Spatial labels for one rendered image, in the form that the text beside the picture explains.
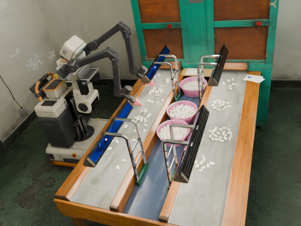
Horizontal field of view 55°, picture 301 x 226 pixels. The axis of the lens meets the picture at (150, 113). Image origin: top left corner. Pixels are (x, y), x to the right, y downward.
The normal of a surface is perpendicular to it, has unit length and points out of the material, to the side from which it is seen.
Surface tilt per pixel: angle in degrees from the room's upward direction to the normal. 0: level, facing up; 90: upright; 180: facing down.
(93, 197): 0
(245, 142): 0
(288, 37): 90
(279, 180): 0
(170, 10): 90
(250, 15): 90
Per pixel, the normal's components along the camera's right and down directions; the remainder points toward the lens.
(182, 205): -0.15, -0.80
